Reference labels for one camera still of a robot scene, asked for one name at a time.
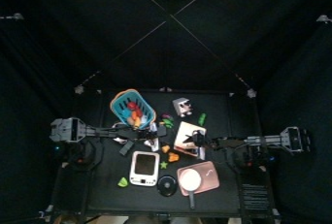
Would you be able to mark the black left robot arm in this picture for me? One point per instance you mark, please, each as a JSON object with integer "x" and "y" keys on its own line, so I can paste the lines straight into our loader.
{"x": 71, "y": 130}

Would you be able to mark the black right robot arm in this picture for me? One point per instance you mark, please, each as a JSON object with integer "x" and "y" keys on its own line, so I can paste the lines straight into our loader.
{"x": 276, "y": 140}

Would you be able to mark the green leafy toy vegetable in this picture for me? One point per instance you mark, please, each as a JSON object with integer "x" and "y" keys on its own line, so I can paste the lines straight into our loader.
{"x": 167, "y": 124}

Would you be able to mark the orange toy carrot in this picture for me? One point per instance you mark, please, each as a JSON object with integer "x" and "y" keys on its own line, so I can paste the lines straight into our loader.
{"x": 137, "y": 121}

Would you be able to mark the small orange toy food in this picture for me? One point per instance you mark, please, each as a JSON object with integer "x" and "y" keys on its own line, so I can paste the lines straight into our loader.
{"x": 165, "y": 149}

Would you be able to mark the purple toy eggplant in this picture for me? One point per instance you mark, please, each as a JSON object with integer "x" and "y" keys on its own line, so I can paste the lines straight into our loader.
{"x": 167, "y": 116}

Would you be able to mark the green toy pepper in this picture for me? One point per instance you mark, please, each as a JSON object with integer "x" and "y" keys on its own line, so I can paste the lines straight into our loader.
{"x": 201, "y": 119}

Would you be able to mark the orange toy food chunk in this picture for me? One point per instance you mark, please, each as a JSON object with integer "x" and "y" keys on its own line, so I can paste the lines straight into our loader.
{"x": 173, "y": 157}

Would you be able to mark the green toy star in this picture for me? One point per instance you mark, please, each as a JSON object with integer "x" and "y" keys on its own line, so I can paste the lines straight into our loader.
{"x": 163, "y": 165}

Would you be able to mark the white grey toy cube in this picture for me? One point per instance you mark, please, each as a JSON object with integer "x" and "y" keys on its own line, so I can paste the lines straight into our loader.
{"x": 182, "y": 106}

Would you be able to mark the red toy food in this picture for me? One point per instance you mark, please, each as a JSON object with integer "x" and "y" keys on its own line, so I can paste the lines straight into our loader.
{"x": 133, "y": 106}

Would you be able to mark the blue basket with orange rim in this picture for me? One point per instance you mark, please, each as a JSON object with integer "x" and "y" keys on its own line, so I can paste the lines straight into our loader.
{"x": 123, "y": 103}

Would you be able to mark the pink square tray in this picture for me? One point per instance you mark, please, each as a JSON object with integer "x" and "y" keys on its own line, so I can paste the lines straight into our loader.
{"x": 209, "y": 177}

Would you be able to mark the black round disc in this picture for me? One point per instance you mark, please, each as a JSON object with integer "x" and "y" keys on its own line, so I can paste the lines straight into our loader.
{"x": 167, "y": 185}

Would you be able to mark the green toy wedge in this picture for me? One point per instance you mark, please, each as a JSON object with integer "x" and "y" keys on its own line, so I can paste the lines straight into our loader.
{"x": 123, "y": 182}

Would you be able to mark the grey metal frame bracket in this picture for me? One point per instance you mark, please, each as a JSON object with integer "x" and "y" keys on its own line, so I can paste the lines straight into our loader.
{"x": 250, "y": 93}
{"x": 16, "y": 16}
{"x": 165, "y": 89}
{"x": 323, "y": 18}
{"x": 78, "y": 89}

